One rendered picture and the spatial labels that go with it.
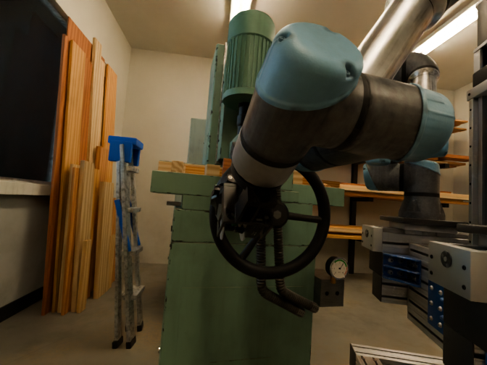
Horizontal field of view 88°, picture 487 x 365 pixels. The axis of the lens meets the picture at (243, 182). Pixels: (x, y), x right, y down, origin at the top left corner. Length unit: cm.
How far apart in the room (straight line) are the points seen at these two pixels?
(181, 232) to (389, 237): 76
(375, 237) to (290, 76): 93
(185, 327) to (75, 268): 147
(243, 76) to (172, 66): 285
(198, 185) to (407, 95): 56
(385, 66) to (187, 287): 66
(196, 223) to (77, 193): 148
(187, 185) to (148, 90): 299
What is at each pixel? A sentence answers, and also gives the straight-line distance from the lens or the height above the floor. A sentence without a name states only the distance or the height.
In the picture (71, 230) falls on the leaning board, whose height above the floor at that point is 55.
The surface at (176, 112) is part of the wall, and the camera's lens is 347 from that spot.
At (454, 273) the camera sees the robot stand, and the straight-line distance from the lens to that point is 67.
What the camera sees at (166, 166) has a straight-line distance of 90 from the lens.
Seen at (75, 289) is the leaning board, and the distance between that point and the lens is 219.
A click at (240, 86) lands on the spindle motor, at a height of 122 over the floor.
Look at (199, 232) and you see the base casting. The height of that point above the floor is 74.
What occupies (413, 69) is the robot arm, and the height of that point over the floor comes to 135.
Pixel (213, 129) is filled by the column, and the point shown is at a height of 113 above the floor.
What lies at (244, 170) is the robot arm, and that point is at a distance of 28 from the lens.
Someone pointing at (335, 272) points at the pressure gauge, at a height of 65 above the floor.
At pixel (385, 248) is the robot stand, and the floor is 70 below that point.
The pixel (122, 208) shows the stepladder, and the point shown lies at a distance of 157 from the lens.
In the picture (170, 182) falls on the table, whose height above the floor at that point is 87.
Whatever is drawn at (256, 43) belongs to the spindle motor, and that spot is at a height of 138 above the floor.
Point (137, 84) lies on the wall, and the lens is 371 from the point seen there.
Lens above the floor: 83
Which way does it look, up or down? 4 degrees up
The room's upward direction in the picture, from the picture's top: 4 degrees clockwise
